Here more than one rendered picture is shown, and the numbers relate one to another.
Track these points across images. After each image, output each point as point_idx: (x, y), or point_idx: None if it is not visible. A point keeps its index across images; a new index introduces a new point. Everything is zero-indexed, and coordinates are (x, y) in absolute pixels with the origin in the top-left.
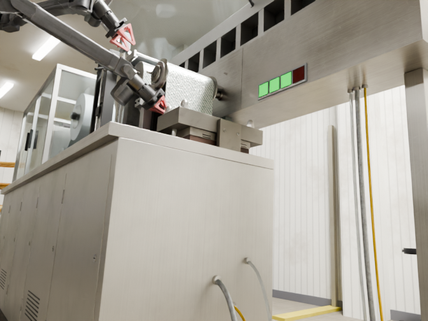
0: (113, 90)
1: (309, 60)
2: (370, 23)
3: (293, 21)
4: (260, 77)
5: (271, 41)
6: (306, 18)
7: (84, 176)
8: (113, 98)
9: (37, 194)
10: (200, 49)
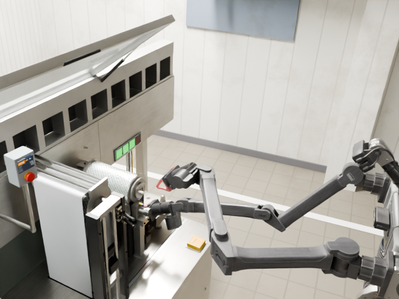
0: (180, 223)
1: (141, 129)
2: (162, 110)
3: (132, 104)
4: (114, 144)
5: (120, 117)
6: (139, 102)
7: (190, 280)
8: (173, 229)
9: None
10: (37, 123)
